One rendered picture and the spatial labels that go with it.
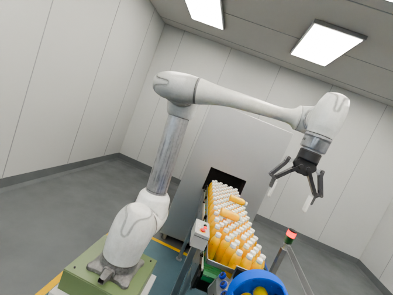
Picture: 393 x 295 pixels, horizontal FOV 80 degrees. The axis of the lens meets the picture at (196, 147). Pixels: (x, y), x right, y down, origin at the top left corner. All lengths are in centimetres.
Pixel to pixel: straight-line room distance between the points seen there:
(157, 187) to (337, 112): 77
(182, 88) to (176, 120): 21
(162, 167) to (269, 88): 468
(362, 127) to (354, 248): 266
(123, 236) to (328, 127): 82
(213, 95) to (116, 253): 69
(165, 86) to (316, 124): 55
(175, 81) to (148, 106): 494
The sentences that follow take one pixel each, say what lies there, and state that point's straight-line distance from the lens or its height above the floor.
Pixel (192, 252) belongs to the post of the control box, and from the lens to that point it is 172.
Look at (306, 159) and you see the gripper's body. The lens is 89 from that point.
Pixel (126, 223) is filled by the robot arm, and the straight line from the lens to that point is 96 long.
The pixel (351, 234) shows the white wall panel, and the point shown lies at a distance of 647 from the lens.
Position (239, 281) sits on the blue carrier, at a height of 116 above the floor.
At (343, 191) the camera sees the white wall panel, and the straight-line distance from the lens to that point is 610.
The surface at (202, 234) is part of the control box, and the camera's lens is 157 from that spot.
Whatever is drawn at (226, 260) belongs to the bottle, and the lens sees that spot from 171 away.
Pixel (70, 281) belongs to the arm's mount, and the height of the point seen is 105.
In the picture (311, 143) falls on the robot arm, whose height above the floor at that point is 184.
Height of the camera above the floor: 179
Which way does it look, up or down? 8 degrees down
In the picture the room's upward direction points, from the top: 22 degrees clockwise
